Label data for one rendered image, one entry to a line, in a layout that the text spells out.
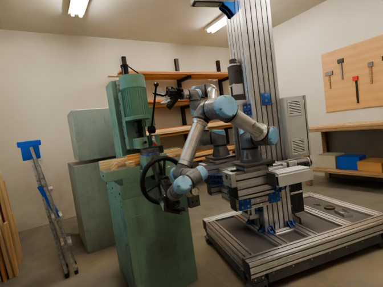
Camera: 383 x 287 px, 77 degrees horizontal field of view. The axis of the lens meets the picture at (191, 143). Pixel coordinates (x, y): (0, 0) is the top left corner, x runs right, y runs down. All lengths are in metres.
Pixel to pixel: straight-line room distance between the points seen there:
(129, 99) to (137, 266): 1.08
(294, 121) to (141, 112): 1.14
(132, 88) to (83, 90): 2.48
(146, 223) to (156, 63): 3.41
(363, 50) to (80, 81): 4.07
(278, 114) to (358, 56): 2.41
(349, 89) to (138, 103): 3.27
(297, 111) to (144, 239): 1.43
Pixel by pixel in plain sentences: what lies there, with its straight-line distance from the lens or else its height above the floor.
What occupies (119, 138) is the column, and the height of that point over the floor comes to 1.09.
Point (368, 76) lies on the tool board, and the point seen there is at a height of 1.46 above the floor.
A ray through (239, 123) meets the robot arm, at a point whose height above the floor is 1.09.
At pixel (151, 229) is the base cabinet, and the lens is 1.68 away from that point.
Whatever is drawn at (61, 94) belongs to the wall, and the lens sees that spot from 4.06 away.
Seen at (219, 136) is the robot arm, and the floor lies 0.99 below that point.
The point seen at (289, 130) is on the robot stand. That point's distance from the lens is 1.96.
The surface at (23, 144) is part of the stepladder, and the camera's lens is 2.27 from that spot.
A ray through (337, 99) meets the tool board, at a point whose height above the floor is 1.22.
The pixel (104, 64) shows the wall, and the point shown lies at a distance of 4.27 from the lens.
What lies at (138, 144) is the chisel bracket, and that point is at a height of 1.03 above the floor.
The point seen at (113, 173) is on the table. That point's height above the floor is 0.88.
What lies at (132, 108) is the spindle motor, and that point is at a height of 1.27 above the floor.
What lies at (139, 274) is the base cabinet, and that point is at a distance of 1.77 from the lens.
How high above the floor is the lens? 1.10
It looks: 4 degrees down
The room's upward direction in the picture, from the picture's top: 8 degrees counter-clockwise
